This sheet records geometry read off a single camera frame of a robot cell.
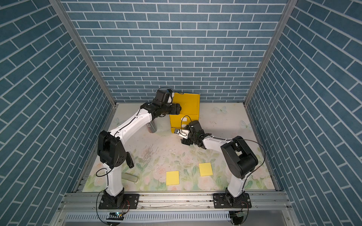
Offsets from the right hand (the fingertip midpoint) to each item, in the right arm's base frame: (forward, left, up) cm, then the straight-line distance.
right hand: (185, 132), depth 95 cm
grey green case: (-31, +29, -3) cm, 43 cm away
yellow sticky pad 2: (-22, -14, -7) cm, 27 cm away
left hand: (+7, +4, +15) cm, 17 cm away
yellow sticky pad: (-28, +6, -9) cm, 30 cm away
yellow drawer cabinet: (+11, -2, +17) cm, 20 cm away
